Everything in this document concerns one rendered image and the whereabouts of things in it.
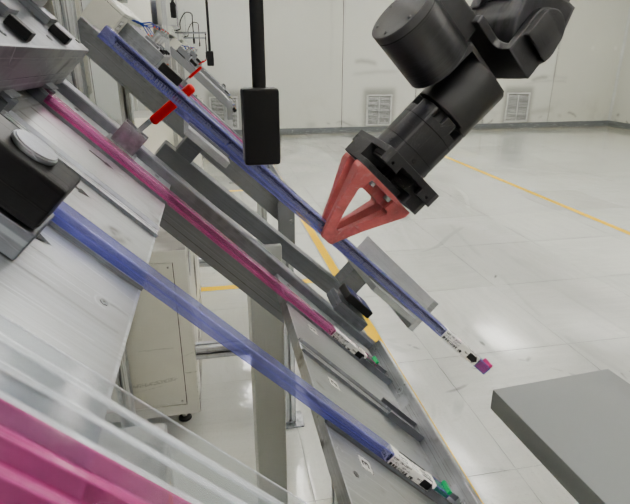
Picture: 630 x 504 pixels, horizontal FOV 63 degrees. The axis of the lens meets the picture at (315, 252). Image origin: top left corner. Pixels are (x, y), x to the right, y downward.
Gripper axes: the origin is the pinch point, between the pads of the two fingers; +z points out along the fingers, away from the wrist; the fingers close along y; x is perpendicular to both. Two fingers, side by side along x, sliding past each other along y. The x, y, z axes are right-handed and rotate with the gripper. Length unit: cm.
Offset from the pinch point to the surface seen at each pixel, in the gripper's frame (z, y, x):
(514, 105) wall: -285, -762, 392
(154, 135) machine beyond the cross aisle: 88, -449, -6
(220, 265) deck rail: 14.9, -18.2, -0.2
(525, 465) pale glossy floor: 19, -59, 121
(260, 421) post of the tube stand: 41, -38, 33
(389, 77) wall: -163, -761, 203
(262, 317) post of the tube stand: 24.0, -38.4, 18.1
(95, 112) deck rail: 9.7, -18.5, -23.2
